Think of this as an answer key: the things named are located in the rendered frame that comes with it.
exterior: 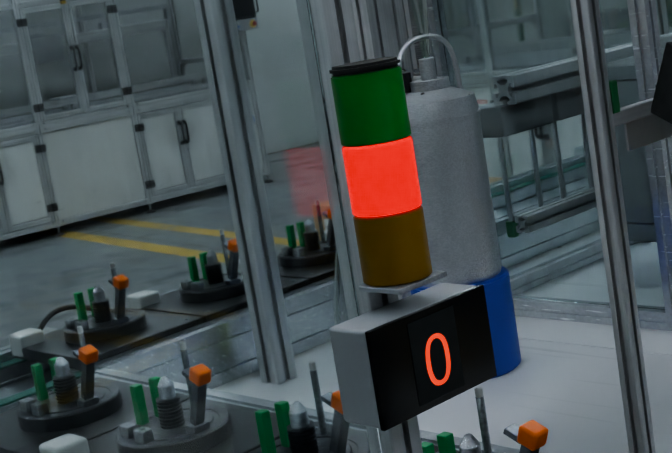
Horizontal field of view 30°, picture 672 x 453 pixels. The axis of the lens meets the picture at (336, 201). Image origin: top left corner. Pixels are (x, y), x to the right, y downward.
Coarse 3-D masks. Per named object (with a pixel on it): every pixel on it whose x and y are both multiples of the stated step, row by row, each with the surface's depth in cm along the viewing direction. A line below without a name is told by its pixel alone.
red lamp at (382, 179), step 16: (384, 144) 86; (400, 144) 86; (352, 160) 87; (368, 160) 86; (384, 160) 86; (400, 160) 86; (352, 176) 87; (368, 176) 86; (384, 176) 86; (400, 176) 86; (416, 176) 88; (352, 192) 88; (368, 192) 86; (384, 192) 86; (400, 192) 86; (416, 192) 88; (352, 208) 88; (368, 208) 87; (384, 208) 86; (400, 208) 87
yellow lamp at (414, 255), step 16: (416, 208) 88; (368, 224) 87; (384, 224) 87; (400, 224) 87; (416, 224) 87; (368, 240) 87; (384, 240) 87; (400, 240) 87; (416, 240) 87; (368, 256) 88; (384, 256) 87; (400, 256) 87; (416, 256) 87; (368, 272) 88; (384, 272) 87; (400, 272) 87; (416, 272) 87
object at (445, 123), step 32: (416, 96) 188; (448, 96) 186; (416, 128) 186; (448, 128) 186; (480, 128) 190; (416, 160) 187; (448, 160) 186; (480, 160) 189; (448, 192) 187; (480, 192) 189; (448, 224) 188; (480, 224) 189; (448, 256) 189; (480, 256) 189
